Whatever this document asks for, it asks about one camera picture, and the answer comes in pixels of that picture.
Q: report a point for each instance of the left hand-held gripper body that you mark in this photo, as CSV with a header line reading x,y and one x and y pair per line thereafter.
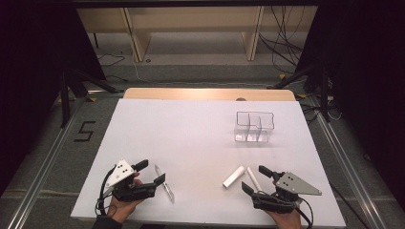
x,y
120,173

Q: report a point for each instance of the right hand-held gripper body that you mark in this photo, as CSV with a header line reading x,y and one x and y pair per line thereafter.
x,y
296,184

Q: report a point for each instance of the thin white pen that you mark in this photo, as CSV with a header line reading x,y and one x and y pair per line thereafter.
x,y
253,178

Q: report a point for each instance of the white glue stick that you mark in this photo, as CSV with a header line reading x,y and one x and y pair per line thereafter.
x,y
234,177

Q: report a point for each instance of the clear plastic organizer box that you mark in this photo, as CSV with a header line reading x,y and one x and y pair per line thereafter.
x,y
254,127

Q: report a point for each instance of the person's left hand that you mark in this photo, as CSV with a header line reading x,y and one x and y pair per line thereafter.
x,y
122,209

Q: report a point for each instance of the person's right hand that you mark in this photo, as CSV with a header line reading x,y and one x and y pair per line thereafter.
x,y
286,219

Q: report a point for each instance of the black tripod stand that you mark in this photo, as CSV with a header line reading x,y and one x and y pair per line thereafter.
x,y
323,92
65,95

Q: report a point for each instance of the beige wooden shelf unit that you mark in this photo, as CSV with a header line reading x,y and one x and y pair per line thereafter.
x,y
197,19

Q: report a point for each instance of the aluminium floor rail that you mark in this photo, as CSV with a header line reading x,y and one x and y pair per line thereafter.
x,y
41,178
347,165

